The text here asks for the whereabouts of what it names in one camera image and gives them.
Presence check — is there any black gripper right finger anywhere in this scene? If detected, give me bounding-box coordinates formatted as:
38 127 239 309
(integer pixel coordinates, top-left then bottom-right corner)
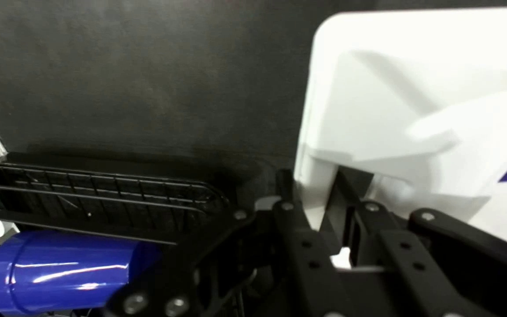
321 166 507 317

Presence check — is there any white plastic box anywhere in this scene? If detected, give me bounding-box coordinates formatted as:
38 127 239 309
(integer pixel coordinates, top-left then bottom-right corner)
292 6 507 252

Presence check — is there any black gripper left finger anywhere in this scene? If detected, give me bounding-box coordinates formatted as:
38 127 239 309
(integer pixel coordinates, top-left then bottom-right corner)
103 168 348 317

